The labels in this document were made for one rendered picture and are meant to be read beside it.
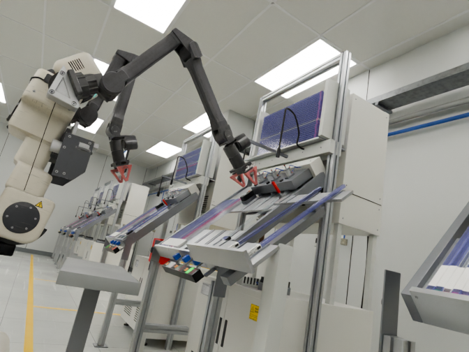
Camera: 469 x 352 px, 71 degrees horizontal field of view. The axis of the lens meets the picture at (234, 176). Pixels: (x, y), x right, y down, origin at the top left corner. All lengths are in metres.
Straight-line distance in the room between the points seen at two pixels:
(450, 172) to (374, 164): 1.15
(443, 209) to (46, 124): 2.65
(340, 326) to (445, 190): 1.62
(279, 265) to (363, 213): 0.83
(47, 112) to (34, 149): 0.14
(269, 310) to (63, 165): 0.85
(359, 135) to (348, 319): 0.93
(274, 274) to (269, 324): 0.15
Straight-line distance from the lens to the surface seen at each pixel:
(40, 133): 1.37
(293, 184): 1.57
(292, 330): 1.55
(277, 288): 1.13
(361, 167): 1.88
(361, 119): 1.96
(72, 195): 10.01
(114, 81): 1.27
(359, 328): 1.86
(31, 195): 1.31
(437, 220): 2.97
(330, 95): 1.79
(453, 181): 3.00
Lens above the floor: 0.71
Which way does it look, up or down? 15 degrees up
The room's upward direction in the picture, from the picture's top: 11 degrees clockwise
